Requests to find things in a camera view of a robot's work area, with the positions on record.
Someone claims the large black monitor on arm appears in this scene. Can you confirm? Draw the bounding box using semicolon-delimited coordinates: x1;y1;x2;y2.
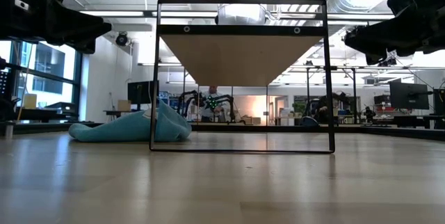
389;81;430;111

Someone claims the teal cloth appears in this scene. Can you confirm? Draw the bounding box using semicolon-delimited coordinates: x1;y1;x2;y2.
67;99;193;143

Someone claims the background robot workstation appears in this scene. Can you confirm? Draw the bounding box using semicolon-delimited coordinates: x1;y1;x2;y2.
177;89;238;123

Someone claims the small black monitor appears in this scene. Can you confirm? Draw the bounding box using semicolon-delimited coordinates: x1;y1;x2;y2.
127;80;159;106

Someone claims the black metal table frame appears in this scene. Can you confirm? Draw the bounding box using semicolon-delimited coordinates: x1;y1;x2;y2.
0;121;445;142

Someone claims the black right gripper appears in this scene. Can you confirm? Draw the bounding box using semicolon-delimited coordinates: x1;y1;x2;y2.
343;0;445;66

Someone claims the black ceiling camera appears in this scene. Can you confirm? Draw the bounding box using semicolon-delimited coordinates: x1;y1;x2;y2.
115;31;130;47

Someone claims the yellow container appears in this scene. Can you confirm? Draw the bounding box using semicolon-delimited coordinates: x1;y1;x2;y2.
23;93;38;110

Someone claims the clear plastic mug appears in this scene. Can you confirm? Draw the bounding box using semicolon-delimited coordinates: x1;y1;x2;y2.
215;3;276;26

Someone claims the wooden shelf with black frame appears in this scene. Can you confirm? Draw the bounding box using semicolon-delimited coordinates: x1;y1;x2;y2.
149;0;337;154

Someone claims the person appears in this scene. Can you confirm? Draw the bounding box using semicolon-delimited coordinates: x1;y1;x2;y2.
199;85;231;124

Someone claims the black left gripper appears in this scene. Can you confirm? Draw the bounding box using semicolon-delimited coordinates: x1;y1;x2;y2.
0;0;113;56

